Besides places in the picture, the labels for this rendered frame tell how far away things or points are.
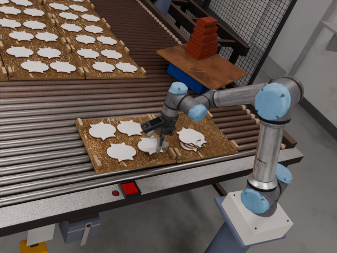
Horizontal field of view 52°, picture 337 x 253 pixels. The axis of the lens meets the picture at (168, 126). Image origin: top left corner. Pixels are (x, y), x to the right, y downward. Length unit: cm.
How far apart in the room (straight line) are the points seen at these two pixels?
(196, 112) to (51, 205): 68
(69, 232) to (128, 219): 114
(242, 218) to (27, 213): 88
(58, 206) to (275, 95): 89
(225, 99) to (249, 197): 42
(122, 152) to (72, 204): 36
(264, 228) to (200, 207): 133
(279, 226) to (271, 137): 50
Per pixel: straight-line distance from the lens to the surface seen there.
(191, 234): 267
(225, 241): 179
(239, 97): 145
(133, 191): 149
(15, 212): 138
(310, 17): 531
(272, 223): 163
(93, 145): 163
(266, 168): 135
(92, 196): 145
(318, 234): 338
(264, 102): 121
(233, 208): 163
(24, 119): 174
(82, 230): 151
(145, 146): 166
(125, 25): 297
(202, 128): 198
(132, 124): 179
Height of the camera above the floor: 203
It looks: 35 degrees down
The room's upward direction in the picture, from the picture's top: 22 degrees clockwise
